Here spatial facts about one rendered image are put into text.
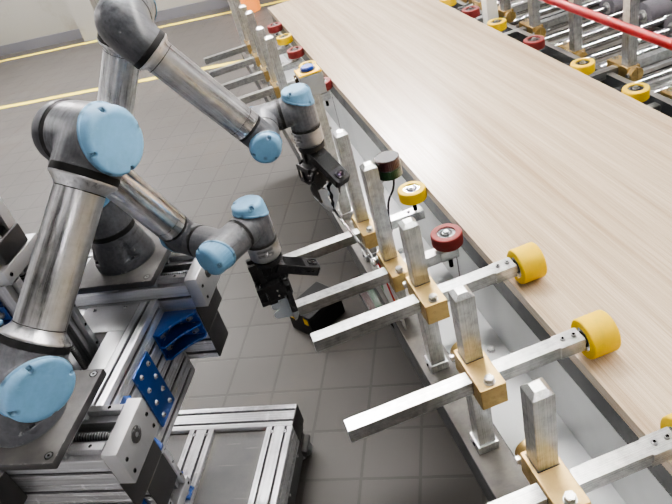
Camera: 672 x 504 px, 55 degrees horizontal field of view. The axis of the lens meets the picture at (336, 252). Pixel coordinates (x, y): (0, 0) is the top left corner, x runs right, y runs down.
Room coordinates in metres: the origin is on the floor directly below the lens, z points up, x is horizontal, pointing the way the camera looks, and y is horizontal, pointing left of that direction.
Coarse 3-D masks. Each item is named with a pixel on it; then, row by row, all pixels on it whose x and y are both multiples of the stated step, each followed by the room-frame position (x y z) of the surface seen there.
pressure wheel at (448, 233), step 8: (448, 224) 1.33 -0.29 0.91; (432, 232) 1.31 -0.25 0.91; (440, 232) 1.31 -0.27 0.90; (448, 232) 1.30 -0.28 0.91; (456, 232) 1.29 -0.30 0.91; (432, 240) 1.29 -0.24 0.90; (440, 240) 1.27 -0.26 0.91; (448, 240) 1.26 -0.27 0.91; (456, 240) 1.26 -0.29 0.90; (440, 248) 1.27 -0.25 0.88; (448, 248) 1.26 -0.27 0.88; (456, 248) 1.26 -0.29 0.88
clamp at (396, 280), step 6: (378, 252) 1.36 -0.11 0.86; (378, 258) 1.34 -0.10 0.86; (396, 258) 1.30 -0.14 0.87; (384, 264) 1.29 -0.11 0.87; (390, 264) 1.28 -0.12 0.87; (396, 264) 1.28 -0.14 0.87; (402, 264) 1.27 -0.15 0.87; (390, 270) 1.26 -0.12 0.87; (390, 276) 1.25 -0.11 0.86; (396, 276) 1.23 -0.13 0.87; (402, 276) 1.23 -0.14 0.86; (390, 282) 1.26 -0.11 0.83; (396, 282) 1.23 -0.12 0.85; (402, 282) 1.23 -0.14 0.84; (396, 288) 1.23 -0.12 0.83; (402, 288) 1.23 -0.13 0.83
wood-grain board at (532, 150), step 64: (320, 0) 3.76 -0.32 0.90; (384, 0) 3.40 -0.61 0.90; (320, 64) 2.75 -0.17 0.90; (384, 64) 2.54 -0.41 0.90; (448, 64) 2.35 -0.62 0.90; (512, 64) 2.18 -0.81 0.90; (384, 128) 1.97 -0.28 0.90; (448, 128) 1.84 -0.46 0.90; (512, 128) 1.72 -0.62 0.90; (576, 128) 1.62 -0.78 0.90; (640, 128) 1.52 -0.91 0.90; (448, 192) 1.48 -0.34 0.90; (512, 192) 1.39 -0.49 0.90; (576, 192) 1.31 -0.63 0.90; (640, 192) 1.24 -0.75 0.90; (576, 256) 1.08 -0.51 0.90; (640, 256) 1.02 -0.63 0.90; (640, 320) 0.85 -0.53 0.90; (640, 384) 0.71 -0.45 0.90
